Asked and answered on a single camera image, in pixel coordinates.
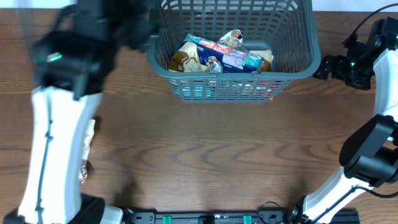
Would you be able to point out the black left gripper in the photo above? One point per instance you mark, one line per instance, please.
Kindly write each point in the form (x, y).
(140, 35)

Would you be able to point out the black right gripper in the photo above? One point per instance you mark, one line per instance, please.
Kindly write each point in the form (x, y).
(337, 73)

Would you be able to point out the spaghetti pack with red end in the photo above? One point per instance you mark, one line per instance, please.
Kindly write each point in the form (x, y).
(257, 91)

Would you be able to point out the teal flushable wipes pack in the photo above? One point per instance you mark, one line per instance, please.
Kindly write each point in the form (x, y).
(198, 90)

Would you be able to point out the blue Kleenex tissue pack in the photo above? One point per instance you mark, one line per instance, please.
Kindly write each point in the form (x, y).
(221, 58)

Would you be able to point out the cream cookie snack bag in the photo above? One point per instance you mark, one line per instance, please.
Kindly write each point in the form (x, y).
(233, 39)

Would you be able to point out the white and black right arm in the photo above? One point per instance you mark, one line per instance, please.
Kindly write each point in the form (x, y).
(365, 163)

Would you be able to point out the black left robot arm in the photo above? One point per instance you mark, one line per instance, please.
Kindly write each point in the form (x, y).
(71, 63)

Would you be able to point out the grey plastic mesh basket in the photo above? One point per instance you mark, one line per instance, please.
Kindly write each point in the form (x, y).
(287, 27)

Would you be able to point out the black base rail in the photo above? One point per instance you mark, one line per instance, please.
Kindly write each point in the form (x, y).
(276, 216)

